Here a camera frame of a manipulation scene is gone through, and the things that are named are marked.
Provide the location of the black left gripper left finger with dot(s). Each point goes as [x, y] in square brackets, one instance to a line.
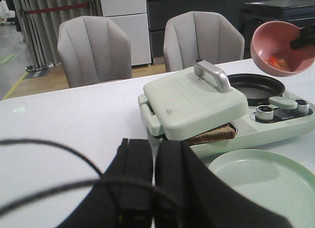
[119, 206]

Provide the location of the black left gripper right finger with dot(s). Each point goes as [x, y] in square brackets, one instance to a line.
[204, 199]

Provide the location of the orange shrimp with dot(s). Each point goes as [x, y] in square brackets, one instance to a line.
[279, 63]

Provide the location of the pink bowl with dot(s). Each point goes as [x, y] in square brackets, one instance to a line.
[273, 39]

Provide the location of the bread slice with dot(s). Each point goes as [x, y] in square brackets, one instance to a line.
[224, 132]

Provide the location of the green breakfast maker lid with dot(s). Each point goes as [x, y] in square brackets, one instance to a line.
[190, 102]

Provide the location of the green breakfast maker base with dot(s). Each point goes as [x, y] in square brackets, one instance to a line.
[250, 132]

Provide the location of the black washing machine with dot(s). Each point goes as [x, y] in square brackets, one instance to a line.
[252, 14]

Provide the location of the right silver knob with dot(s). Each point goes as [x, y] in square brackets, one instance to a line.
[302, 107]

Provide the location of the silver knob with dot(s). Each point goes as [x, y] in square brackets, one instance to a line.
[302, 107]
[264, 113]

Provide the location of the black frying pan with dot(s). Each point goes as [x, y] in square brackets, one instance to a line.
[262, 90]

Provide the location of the left silver knob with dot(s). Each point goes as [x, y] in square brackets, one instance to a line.
[264, 113]

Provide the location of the green round plate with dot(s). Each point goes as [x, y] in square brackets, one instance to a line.
[271, 180]

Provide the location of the right grey chair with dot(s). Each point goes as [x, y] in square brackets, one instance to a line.
[200, 35]

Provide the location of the grey chair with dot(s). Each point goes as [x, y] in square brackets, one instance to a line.
[93, 50]
[200, 35]

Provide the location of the dark counter cabinet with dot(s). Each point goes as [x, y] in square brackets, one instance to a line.
[160, 11]

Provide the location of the left grey chair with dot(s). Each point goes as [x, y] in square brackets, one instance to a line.
[93, 50]

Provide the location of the white cabinet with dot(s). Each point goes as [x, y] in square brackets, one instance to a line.
[131, 16]

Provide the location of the grey curtain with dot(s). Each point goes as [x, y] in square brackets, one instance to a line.
[41, 31]

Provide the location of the red barrier belt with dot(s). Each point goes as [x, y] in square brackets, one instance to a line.
[59, 8]

